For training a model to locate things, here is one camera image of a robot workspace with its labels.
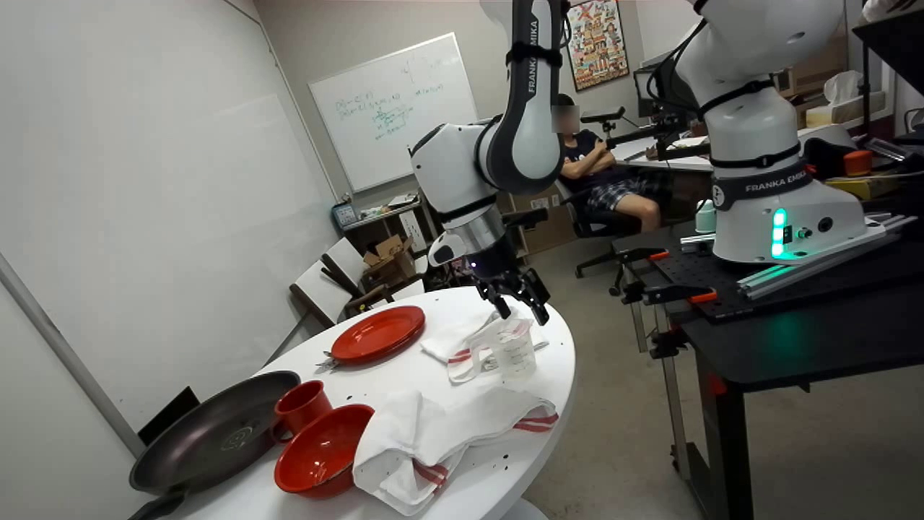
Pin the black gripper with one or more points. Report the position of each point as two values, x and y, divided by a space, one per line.
492 271

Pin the clear plastic measuring jar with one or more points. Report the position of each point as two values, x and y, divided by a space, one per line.
515 354

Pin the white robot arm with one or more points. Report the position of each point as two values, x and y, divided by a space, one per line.
765 205

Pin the cardboard box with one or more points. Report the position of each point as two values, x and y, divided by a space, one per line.
556 228

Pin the red plate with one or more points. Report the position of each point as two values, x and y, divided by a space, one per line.
375 335

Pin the orange black clamp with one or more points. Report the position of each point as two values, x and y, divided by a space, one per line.
645 293
632 254

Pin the black office chair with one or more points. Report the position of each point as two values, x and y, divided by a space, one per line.
586 222

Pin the seated person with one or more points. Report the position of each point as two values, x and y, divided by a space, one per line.
591 169

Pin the white towel red stripes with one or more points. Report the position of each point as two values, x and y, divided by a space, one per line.
414 445

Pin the white round table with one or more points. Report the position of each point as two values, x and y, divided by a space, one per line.
488 479

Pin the whiteboard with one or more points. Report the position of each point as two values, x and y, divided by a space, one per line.
383 107

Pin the black robot desk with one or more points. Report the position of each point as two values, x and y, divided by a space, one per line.
863 319

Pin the red cup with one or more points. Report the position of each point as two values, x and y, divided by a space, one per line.
300 406

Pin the red bowl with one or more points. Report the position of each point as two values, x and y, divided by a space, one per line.
319 459

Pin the dark frying pan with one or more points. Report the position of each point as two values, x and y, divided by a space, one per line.
212 443

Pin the colourful wall poster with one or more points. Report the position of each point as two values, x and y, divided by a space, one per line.
596 43

